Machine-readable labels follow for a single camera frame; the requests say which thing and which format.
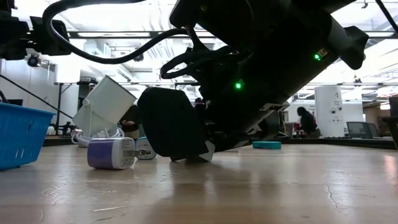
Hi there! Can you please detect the white round pillar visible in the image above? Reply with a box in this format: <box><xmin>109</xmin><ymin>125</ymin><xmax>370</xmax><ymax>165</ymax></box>
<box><xmin>314</xmin><ymin>85</ymin><xmax>345</xmax><ymax>138</ymax></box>

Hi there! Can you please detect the white coiled cable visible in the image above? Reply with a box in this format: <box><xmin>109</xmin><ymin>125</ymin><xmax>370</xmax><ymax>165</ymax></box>
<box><xmin>71</xmin><ymin>126</ymin><xmax>125</xmax><ymax>147</ymax></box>

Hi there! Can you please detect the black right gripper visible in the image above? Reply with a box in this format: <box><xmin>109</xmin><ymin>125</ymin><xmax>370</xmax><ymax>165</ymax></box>
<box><xmin>137</xmin><ymin>29</ymin><xmax>299</xmax><ymax>162</ymax></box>

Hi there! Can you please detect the teal rectangular case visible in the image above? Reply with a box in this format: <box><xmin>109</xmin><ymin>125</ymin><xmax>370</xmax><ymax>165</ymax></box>
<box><xmin>252</xmin><ymin>141</ymin><xmax>282</xmax><ymax>150</ymax></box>

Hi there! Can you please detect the blue plastic basket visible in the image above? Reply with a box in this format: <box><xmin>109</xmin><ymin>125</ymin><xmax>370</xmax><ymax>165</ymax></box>
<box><xmin>0</xmin><ymin>102</ymin><xmax>56</xmax><ymax>171</ymax></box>

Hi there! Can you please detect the purple white USB charger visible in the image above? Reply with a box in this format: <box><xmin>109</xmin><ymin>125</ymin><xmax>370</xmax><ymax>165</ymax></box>
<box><xmin>86</xmin><ymin>137</ymin><xmax>147</xmax><ymax>170</ymax></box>

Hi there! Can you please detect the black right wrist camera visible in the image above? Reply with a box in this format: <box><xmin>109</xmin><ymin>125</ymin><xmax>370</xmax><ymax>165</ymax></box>
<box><xmin>169</xmin><ymin>0</ymin><xmax>265</xmax><ymax>47</ymax></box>

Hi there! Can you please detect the person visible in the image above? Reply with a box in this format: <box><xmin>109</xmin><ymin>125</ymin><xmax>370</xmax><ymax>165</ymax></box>
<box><xmin>295</xmin><ymin>106</ymin><xmax>322</xmax><ymax>139</ymax></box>
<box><xmin>119</xmin><ymin>105</ymin><xmax>141</xmax><ymax>140</ymax></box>

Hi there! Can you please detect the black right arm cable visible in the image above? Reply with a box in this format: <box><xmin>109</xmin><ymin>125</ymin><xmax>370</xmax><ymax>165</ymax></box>
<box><xmin>42</xmin><ymin>0</ymin><xmax>190</xmax><ymax>65</ymax></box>

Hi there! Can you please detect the blue white USB charger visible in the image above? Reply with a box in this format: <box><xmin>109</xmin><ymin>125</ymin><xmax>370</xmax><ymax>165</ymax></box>
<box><xmin>135</xmin><ymin>136</ymin><xmax>157</xmax><ymax>161</ymax></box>

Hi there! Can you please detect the grey mesh office chair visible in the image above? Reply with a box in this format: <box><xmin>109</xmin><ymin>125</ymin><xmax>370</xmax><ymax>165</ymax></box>
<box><xmin>346</xmin><ymin>121</ymin><xmax>379</xmax><ymax>139</ymax></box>

